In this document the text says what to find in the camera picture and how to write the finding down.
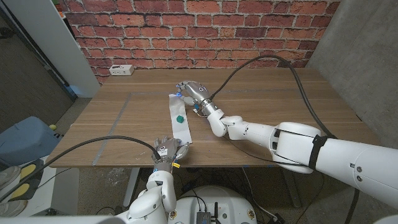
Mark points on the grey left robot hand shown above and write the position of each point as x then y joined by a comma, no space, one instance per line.
169,149

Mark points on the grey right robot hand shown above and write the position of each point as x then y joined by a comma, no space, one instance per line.
199,93

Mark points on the white receipt paper strip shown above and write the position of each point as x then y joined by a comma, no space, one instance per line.
180,132

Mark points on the small green cube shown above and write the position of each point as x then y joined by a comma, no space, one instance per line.
180,119

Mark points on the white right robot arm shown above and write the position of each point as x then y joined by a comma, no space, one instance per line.
342,155

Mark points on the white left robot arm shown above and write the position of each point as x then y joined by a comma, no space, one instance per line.
155,199

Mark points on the yellow-green tennis ball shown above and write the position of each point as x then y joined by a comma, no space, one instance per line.
53,127

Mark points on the white table leg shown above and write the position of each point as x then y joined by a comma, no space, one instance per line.
131,186

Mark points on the red brick printed backdrop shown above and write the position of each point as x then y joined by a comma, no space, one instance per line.
199,31

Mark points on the small grey electronics box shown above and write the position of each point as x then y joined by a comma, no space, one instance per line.
204,217

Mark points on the black stub antenna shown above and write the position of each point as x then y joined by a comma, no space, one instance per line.
216,211

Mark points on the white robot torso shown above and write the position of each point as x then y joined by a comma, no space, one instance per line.
230,202

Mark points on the white power strip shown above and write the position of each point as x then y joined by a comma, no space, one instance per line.
121,70

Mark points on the white floor board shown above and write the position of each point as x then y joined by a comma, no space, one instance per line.
66,202

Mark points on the grey table leg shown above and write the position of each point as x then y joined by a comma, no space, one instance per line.
293,199

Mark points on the black mat with yellow footprints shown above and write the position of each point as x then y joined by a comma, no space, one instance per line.
27,170

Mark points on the blue-grey plastic bin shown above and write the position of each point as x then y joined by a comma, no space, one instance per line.
25,140

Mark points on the white upright panel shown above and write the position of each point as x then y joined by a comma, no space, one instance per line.
53,40

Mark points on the grey sneaker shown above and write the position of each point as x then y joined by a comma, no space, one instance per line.
12,208
7,177

